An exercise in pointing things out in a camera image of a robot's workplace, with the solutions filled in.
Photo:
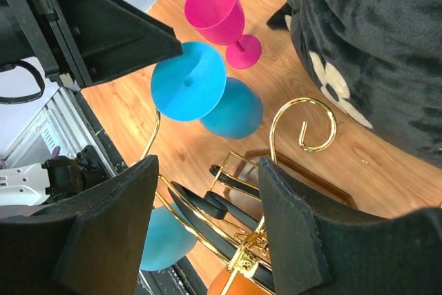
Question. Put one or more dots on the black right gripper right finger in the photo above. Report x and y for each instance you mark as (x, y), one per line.
(320, 246)

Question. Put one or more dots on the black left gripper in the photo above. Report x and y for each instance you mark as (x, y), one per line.
(93, 41)

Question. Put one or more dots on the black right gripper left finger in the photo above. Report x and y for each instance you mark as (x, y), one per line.
(91, 243)

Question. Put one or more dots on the blue wine glass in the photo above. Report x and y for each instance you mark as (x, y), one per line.
(167, 241)
(195, 86)

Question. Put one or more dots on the magenta wine glass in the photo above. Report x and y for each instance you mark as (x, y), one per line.
(222, 22)

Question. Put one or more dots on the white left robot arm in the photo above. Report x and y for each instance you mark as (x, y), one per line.
(54, 157)

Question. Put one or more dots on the blue wine glass front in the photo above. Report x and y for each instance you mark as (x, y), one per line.
(167, 241)

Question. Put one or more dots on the black floral plush blanket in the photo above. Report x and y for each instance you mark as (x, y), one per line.
(379, 61)

